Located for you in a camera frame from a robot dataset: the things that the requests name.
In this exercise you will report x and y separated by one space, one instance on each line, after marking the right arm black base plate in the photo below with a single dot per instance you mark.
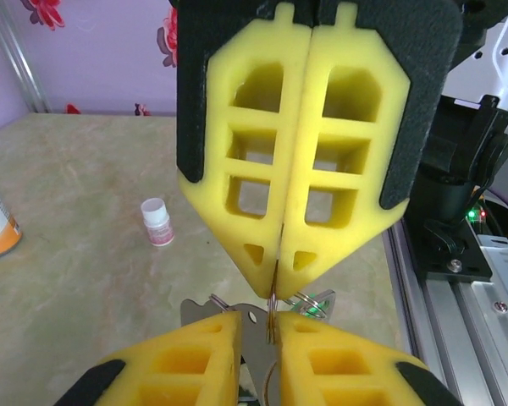
470 268

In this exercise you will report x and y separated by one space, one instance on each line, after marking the green key fob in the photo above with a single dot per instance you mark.
309 312

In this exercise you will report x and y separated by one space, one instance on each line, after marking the aluminium front rail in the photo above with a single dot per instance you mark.
470 330

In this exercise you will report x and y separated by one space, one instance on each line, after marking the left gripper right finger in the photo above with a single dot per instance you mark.
343 372

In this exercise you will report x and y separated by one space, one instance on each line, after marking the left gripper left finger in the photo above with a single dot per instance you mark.
173 372

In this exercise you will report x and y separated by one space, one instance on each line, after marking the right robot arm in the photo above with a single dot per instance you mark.
461 148

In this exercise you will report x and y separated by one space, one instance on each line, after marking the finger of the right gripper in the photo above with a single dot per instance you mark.
355 127
216 105

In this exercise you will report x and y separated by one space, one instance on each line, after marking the aluminium corner post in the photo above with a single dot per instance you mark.
21 63

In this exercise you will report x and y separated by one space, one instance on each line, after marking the orange-capped pill bottle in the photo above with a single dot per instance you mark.
0 224

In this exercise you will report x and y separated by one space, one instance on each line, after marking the small white pill bottle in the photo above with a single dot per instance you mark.
158 228

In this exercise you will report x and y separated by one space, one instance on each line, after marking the small green circuit board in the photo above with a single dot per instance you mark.
476 215

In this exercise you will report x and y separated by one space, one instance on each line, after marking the clear plastic bag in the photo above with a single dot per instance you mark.
254 338

